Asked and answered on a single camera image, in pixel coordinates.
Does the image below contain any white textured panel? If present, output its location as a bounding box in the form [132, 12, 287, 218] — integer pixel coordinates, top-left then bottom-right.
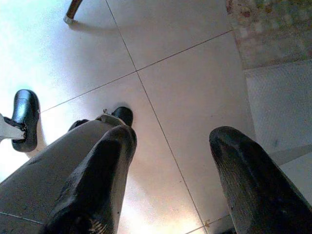
[243, 59, 312, 198]

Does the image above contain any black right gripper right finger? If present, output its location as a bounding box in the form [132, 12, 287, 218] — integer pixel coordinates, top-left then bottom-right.
[209, 126, 312, 234]

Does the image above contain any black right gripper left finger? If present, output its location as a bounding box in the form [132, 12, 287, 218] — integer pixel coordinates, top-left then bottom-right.
[45, 125, 137, 234]

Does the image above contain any floral patterned rug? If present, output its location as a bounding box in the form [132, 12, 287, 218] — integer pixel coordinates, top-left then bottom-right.
[225, 0, 312, 71]

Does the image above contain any dark wooden dining chair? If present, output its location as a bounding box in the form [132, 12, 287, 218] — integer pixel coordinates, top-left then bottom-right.
[63, 0, 82, 24]

